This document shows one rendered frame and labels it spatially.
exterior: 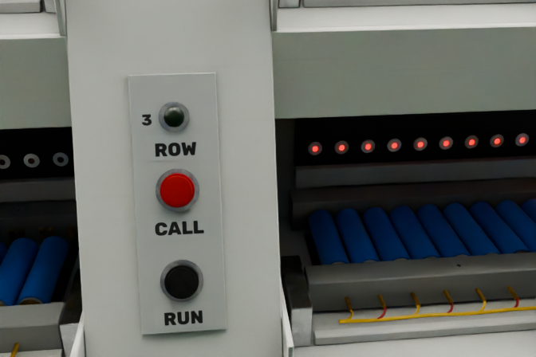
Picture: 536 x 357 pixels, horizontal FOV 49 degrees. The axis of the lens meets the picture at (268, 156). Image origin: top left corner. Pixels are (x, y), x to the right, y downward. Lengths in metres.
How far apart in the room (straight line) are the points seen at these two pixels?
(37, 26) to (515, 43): 0.23
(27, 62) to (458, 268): 0.27
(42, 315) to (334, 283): 0.17
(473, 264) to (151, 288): 0.20
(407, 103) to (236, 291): 0.13
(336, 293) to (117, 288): 0.14
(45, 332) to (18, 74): 0.14
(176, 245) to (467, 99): 0.16
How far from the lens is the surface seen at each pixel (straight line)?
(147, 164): 0.28
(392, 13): 0.32
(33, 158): 0.45
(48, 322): 0.35
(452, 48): 0.30
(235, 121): 0.28
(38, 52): 0.29
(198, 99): 0.27
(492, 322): 0.38
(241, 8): 0.28
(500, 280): 0.39
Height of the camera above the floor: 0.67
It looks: 4 degrees down
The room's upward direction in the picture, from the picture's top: 2 degrees counter-clockwise
